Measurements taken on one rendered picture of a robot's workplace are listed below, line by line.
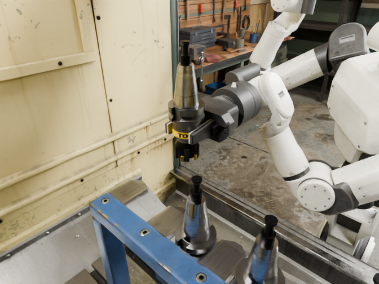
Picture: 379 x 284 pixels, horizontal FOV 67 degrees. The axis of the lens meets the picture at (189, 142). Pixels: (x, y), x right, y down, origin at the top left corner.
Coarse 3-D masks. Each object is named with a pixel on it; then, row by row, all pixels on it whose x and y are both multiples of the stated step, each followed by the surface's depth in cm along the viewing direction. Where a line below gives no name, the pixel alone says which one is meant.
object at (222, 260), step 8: (224, 240) 43; (216, 248) 42; (224, 248) 42; (232, 248) 42; (240, 248) 42; (208, 256) 41; (216, 256) 41; (224, 256) 41; (232, 256) 41; (240, 256) 41; (208, 264) 40; (216, 264) 40; (224, 264) 40; (232, 264) 40; (216, 272) 38; (224, 272) 38; (232, 272) 38; (224, 280) 38
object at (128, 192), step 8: (128, 184) 55; (136, 184) 55; (144, 184) 55; (112, 192) 53; (120, 192) 53; (128, 192) 53; (136, 192) 53; (144, 192) 53; (120, 200) 51; (128, 200) 51
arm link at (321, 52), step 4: (324, 44) 87; (316, 48) 88; (320, 48) 87; (324, 48) 86; (328, 48) 86; (368, 48) 85; (316, 52) 87; (320, 52) 86; (324, 52) 86; (328, 52) 87; (316, 56) 87; (320, 56) 86; (324, 56) 86; (328, 56) 87; (320, 60) 86; (324, 60) 86; (328, 60) 88; (320, 64) 87; (324, 64) 87; (328, 64) 88; (320, 68) 88; (324, 68) 87; (328, 68) 88; (332, 68) 91; (324, 72) 89; (328, 72) 89
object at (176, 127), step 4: (176, 124) 49; (196, 124) 49; (200, 124) 50; (176, 128) 49; (180, 128) 48; (184, 128) 48; (188, 128) 48; (192, 128) 48; (184, 132) 49; (188, 132) 49
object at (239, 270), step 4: (244, 260) 39; (240, 264) 38; (244, 264) 38; (236, 268) 38; (240, 268) 38; (236, 272) 38; (240, 272) 38; (280, 272) 37; (236, 276) 37; (240, 276) 37; (280, 276) 37; (236, 280) 37; (240, 280) 37; (280, 280) 36; (284, 280) 36
